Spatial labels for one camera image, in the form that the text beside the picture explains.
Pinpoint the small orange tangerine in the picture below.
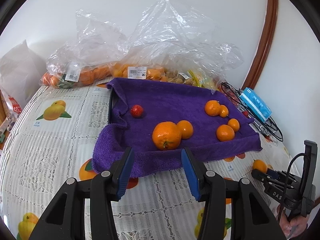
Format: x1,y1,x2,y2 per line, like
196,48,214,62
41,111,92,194
252,159,268,173

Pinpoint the small orange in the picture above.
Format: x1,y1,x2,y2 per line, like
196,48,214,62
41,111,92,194
227,118,240,132

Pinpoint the small oval kumquat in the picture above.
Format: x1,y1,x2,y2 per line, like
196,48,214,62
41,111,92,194
219,105,229,118

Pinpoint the big mandarin with stem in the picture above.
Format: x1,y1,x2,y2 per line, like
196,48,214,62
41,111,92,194
152,121,182,151

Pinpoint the small red tomato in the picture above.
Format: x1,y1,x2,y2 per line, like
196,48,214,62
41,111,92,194
130,105,144,118

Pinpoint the small mandarin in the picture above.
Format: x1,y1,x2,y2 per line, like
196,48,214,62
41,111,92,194
177,120,194,140

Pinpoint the right hand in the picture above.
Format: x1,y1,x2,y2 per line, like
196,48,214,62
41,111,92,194
277,205,310,239

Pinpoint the small red fruit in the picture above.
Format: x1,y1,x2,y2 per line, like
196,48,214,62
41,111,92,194
242,111,249,118

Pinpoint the blue tissue pack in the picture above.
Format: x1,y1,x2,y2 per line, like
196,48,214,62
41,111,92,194
240,87,272,123

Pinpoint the purple towel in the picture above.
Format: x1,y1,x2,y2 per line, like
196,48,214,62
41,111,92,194
92,78,261,177

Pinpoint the yellow snack bag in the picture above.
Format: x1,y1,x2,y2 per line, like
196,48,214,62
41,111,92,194
187,69,219,90

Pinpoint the clear bag of tangerines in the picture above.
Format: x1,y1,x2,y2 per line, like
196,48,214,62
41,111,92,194
41,10,130,89

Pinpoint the white plastic bag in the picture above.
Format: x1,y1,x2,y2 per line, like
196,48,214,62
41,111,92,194
1,41,47,108

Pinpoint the clear bag of kumquats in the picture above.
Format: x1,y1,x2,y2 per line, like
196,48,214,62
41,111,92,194
111,0,244,87

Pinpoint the black cable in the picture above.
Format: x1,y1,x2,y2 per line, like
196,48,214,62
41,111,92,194
220,81,284,143

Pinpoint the brown wooden door frame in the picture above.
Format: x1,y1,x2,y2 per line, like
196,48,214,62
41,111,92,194
242,0,279,89

